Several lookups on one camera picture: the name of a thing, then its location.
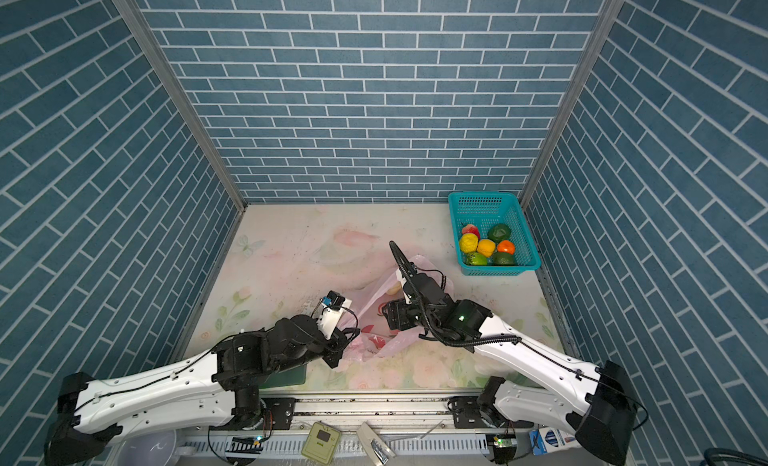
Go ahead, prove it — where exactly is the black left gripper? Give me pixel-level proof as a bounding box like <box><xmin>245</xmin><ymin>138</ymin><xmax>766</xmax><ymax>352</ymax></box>
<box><xmin>272</xmin><ymin>324</ymin><xmax>365</xmax><ymax>376</ymax></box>

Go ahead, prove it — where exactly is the pink plastic bag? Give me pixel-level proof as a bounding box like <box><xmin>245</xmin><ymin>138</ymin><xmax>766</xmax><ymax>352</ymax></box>
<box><xmin>338</xmin><ymin>266</ymin><xmax>422</xmax><ymax>362</ymax></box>

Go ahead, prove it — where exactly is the green apple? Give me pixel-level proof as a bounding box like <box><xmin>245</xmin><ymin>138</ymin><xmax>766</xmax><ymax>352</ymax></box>
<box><xmin>464</xmin><ymin>252</ymin><xmax>488</xmax><ymax>267</ymax></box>

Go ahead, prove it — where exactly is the yellow lemon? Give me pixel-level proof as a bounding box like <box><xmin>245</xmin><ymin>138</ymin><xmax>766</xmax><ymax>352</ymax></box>
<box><xmin>459</xmin><ymin>233</ymin><xmax>480</xmax><ymax>254</ymax></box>

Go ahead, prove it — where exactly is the yellow orange citrus fruit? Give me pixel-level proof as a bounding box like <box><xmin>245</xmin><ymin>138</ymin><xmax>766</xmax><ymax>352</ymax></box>
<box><xmin>476</xmin><ymin>239</ymin><xmax>497</xmax><ymax>258</ymax></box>

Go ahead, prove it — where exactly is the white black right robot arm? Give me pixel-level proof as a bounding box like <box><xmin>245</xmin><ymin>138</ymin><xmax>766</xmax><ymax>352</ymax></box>
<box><xmin>383</xmin><ymin>272</ymin><xmax>642</xmax><ymax>465</ymax></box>

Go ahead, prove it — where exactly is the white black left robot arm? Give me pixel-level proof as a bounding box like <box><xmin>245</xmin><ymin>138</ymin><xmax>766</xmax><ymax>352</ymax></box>
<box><xmin>44</xmin><ymin>310</ymin><xmax>360</xmax><ymax>465</ymax></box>

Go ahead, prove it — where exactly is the green timer device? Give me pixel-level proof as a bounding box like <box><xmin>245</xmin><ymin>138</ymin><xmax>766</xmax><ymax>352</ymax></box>
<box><xmin>301</xmin><ymin>422</ymin><xmax>342</xmax><ymax>465</ymax></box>

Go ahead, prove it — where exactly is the teal plastic basket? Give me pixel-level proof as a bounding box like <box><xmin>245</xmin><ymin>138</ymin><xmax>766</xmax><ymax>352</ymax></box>
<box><xmin>448</xmin><ymin>192</ymin><xmax>541</xmax><ymax>276</ymax></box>

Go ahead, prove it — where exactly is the grey remote device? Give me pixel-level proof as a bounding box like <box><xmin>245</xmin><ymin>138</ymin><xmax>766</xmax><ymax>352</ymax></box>
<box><xmin>356</xmin><ymin>423</ymin><xmax>396</xmax><ymax>466</ymax></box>

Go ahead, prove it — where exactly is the white bowl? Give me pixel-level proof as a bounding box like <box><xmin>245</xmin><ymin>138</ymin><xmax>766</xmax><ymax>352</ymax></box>
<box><xmin>116</xmin><ymin>431</ymin><xmax>180</xmax><ymax>466</ymax></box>

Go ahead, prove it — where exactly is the white blue box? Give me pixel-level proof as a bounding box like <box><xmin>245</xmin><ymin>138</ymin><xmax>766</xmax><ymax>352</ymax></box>
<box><xmin>529</xmin><ymin>427</ymin><xmax>581</xmax><ymax>456</ymax></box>

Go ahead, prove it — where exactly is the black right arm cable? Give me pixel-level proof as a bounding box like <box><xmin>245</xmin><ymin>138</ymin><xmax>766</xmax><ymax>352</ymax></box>
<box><xmin>388</xmin><ymin>240</ymin><xmax>523</xmax><ymax>350</ymax></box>

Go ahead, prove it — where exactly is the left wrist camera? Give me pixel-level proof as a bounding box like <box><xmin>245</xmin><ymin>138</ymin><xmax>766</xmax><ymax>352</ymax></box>
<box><xmin>317</xmin><ymin>291</ymin><xmax>352</xmax><ymax>340</ymax></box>

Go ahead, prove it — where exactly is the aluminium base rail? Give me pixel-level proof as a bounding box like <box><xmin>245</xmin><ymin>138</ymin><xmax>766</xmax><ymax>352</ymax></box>
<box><xmin>173</xmin><ymin>389</ymin><xmax>619</xmax><ymax>461</ymax></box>

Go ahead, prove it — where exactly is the aluminium corner post right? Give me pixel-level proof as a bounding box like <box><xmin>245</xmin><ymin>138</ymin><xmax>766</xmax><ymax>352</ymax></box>
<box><xmin>519</xmin><ymin>0</ymin><xmax>625</xmax><ymax>211</ymax></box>

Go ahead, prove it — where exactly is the aluminium corner post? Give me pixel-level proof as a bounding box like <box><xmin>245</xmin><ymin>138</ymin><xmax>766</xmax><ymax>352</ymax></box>
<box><xmin>519</xmin><ymin>0</ymin><xmax>625</xmax><ymax>211</ymax></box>
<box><xmin>111</xmin><ymin>0</ymin><xmax>247</xmax><ymax>214</ymax></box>

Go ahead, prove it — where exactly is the aluminium corner post left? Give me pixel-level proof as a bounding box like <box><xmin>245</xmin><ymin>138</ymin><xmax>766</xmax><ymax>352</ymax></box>
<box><xmin>111</xmin><ymin>0</ymin><xmax>247</xmax><ymax>214</ymax></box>

